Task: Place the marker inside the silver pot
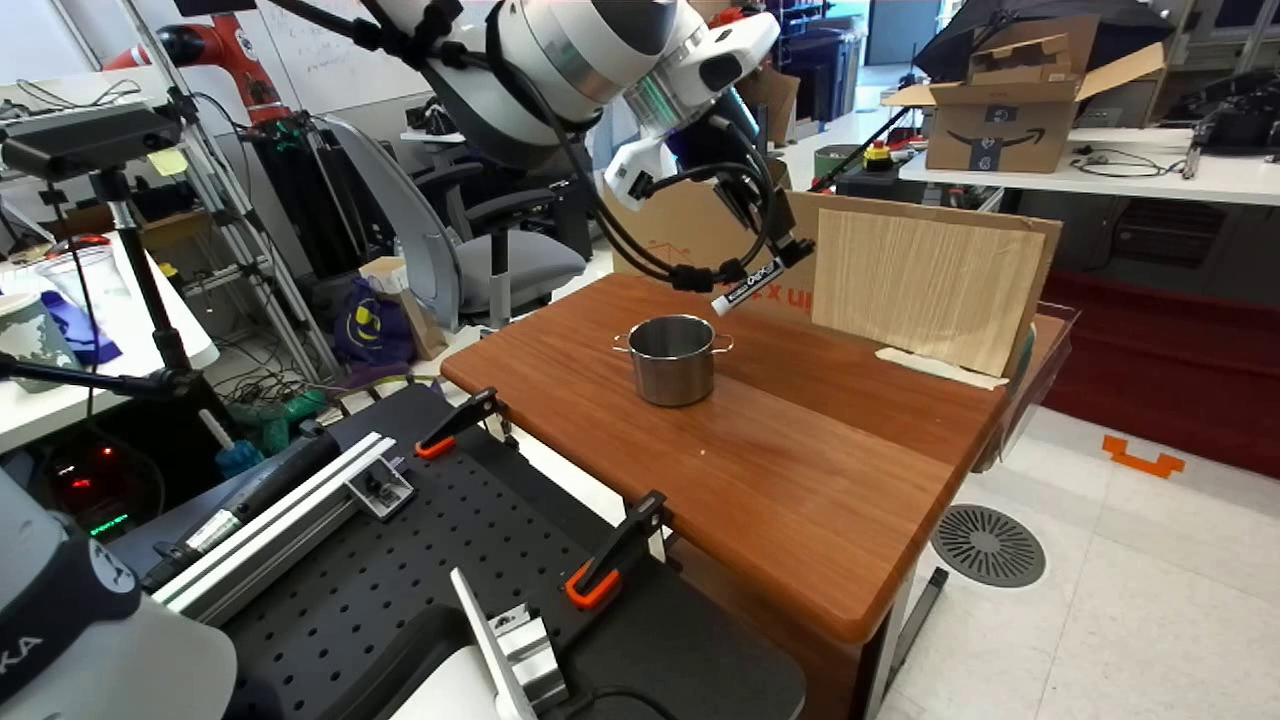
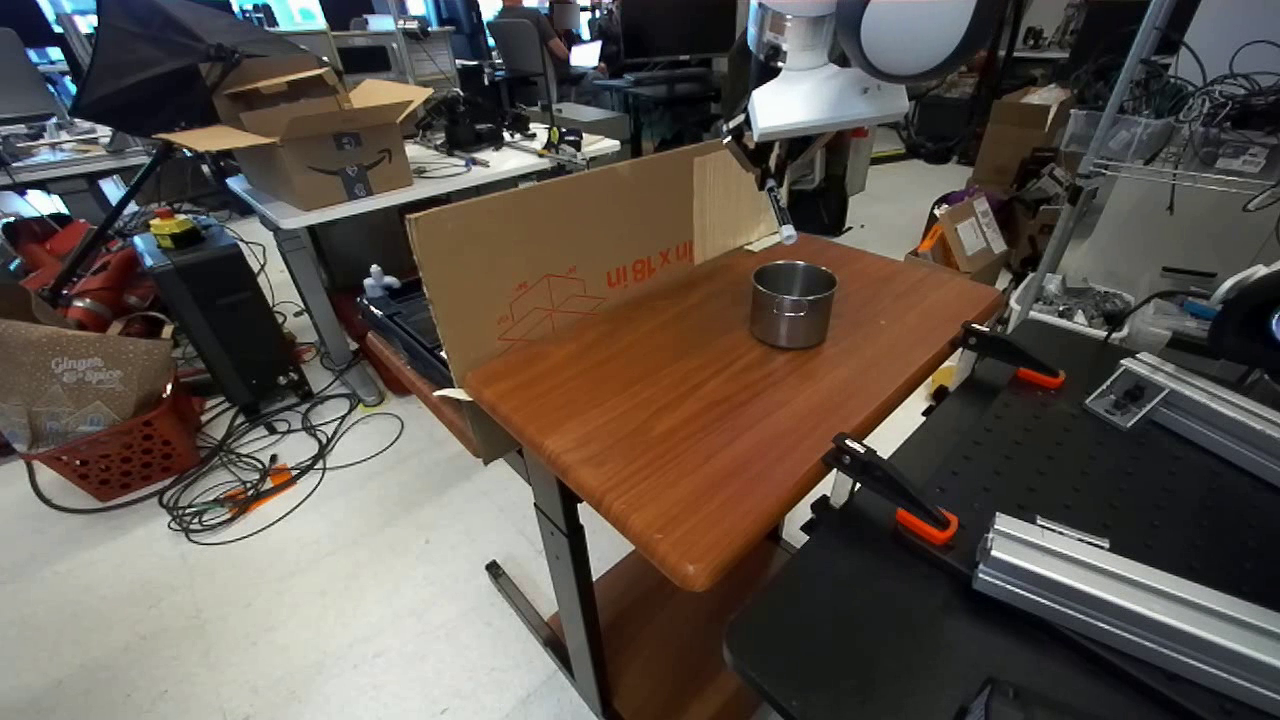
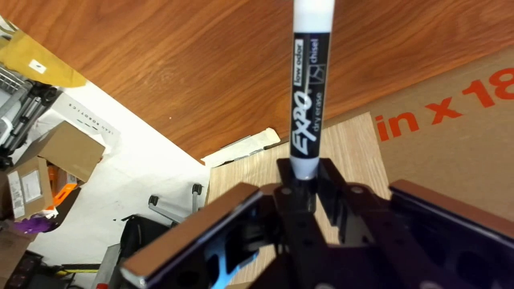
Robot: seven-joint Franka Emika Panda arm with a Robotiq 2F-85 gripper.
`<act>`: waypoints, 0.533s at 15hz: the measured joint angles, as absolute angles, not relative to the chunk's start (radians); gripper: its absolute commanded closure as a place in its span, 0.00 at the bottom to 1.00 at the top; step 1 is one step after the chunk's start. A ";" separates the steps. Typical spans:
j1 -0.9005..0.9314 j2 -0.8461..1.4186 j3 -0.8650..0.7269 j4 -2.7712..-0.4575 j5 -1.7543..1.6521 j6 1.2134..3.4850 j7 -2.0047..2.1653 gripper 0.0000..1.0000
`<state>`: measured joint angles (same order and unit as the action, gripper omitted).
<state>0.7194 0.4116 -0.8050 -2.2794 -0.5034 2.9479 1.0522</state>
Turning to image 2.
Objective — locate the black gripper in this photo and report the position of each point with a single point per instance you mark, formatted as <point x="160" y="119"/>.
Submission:
<point x="808" y="162"/>

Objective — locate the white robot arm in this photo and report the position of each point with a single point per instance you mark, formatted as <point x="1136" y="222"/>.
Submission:
<point x="824" y="92"/>

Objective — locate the silver metal pot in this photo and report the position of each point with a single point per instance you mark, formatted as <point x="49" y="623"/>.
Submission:
<point x="788" y="323"/>

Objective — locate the small labelled cardboard box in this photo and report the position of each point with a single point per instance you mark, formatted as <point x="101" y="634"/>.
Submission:
<point x="968" y="239"/>

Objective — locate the tall brown cardboard box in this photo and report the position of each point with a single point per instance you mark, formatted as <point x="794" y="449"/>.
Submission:
<point x="1019" y="141"/>

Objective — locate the black monitor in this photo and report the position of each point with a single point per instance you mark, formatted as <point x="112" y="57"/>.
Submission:
<point x="677" y="24"/>

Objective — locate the wooden table with metal leg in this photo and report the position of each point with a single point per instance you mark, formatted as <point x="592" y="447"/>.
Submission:
<point x="694" y="415"/>

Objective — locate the large cardboard sheet red print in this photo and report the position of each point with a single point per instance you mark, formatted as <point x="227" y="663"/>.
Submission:
<point x="560" y="262"/>

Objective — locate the black orange clamp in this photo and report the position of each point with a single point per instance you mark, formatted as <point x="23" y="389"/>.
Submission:
<point x="1019" y="361"/>
<point x="894" y="499"/>

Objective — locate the seated person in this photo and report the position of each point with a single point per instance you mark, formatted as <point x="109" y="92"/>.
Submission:
<point x="568" y="32"/>

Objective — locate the white desk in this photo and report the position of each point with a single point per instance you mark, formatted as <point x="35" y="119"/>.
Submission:
<point x="455" y="173"/>

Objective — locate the black perforated bench top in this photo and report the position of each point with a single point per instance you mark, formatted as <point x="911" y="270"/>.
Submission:
<point x="1064" y="482"/>

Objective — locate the white spray bottle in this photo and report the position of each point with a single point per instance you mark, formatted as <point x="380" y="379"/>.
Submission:
<point x="380" y="281"/>

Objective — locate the aluminium extrusion bar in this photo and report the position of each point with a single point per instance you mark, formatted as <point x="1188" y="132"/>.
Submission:
<point x="1221" y="415"/>
<point x="1134" y="604"/>

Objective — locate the open cardboard box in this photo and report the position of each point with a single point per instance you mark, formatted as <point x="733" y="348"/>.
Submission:
<point x="327" y="141"/>

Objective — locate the black computer tower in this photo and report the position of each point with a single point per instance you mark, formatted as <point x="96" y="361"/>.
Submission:
<point x="227" y="323"/>

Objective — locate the yellow red emergency stop button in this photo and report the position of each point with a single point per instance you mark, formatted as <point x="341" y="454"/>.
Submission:
<point x="172" y="229"/>

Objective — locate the black photo softbox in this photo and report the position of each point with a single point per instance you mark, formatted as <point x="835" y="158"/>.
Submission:
<point x="164" y="63"/>

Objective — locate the red plastic basket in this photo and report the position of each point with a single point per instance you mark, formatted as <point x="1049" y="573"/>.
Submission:
<point x="124" y="454"/>

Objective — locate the brown paper bag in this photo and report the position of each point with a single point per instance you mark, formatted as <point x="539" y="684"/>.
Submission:
<point x="73" y="383"/>

